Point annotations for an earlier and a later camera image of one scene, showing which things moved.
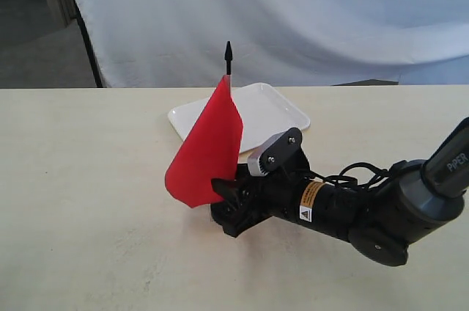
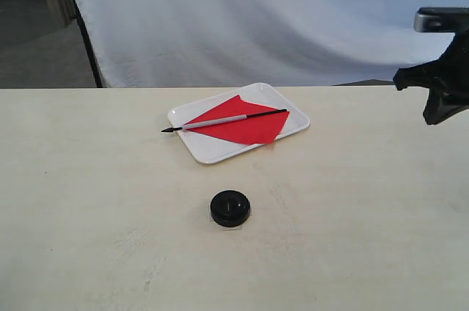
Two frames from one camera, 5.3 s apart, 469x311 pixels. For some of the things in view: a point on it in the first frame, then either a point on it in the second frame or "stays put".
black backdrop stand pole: (100, 83) stays put
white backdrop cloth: (289, 23) stays put
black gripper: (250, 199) to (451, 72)
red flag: (212, 149) to (242, 120)
